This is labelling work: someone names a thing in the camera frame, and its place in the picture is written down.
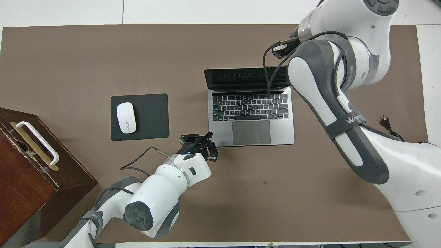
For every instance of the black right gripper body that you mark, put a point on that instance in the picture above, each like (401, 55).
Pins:
(284, 48)

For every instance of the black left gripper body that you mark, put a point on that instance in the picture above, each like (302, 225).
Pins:
(193, 147)

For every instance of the silver grey laptop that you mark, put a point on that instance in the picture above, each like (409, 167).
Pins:
(251, 132)

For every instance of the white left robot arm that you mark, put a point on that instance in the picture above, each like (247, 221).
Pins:
(158, 196)

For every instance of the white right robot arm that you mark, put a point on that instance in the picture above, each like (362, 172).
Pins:
(344, 20)

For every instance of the black mouse pad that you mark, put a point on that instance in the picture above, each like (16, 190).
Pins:
(151, 117)

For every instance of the brown table mat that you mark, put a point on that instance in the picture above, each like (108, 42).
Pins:
(241, 206)

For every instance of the white computer mouse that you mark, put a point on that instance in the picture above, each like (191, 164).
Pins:
(126, 117)

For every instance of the brown wooden drawer box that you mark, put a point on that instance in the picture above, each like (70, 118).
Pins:
(20, 193)

